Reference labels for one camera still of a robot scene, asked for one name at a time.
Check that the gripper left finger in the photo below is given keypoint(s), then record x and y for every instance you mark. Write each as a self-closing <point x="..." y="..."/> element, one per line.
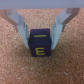
<point x="20" y="25"/>

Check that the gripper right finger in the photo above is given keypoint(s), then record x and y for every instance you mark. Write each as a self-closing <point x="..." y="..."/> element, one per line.
<point x="59" y="26"/>

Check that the purple block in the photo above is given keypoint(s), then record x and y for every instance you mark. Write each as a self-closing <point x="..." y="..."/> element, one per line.
<point x="40" y="45"/>

